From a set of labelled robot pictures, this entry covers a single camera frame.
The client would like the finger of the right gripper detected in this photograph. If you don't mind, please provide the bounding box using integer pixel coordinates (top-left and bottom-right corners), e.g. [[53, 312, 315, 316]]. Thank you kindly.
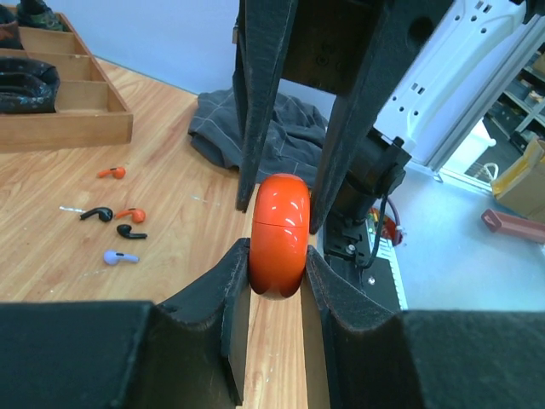
[[310, 1, 390, 234], [232, 1, 298, 212]]

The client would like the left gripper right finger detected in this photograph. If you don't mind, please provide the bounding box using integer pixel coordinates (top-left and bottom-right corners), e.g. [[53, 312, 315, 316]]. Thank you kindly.
[[301, 249, 544, 408]]

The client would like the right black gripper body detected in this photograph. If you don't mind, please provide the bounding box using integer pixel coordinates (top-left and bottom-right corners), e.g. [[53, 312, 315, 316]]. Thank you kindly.
[[281, 1, 382, 98]]

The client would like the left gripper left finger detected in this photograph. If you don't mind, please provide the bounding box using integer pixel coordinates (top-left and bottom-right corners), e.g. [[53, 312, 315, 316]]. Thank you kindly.
[[1, 239, 250, 408]]

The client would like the orange earbud case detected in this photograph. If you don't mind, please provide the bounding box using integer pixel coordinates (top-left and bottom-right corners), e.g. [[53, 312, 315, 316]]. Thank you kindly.
[[250, 173, 310, 300]]

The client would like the orange earbud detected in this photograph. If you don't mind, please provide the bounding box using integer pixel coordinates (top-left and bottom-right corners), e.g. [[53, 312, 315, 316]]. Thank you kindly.
[[97, 167, 126, 180], [115, 208, 146, 223]]

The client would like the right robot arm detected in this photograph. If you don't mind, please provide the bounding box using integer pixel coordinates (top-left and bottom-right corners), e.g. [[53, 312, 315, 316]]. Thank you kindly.
[[232, 0, 544, 232]]

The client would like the grey checked cloth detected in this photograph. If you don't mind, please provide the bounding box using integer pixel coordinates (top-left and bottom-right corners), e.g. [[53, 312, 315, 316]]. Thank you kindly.
[[188, 89, 327, 187]]

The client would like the purple earbud lower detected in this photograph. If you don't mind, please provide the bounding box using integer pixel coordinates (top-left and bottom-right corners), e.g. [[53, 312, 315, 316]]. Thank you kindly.
[[103, 250, 140, 266]]

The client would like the black earbud lower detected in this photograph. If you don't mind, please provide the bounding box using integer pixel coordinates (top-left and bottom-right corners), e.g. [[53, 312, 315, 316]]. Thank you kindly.
[[117, 224, 148, 239]]

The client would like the black earbud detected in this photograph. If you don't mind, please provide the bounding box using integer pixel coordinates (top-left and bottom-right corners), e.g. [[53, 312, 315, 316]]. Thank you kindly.
[[117, 224, 148, 239], [79, 206, 114, 222]]

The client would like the black earbud upper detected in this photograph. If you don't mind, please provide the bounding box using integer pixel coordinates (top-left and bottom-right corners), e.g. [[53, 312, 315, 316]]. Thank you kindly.
[[79, 206, 114, 222]]

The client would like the wooden divided tray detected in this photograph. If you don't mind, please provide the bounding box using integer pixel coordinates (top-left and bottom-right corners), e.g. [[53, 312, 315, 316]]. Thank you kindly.
[[1, 13, 133, 153]]

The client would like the rolled green patterned belt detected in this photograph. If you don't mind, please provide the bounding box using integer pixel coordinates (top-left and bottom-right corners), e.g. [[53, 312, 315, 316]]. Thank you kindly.
[[16, 0, 66, 32]]

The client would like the rolled dark belt lower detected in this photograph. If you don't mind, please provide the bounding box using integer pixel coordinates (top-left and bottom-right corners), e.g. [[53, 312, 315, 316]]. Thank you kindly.
[[1, 56, 60, 114]]

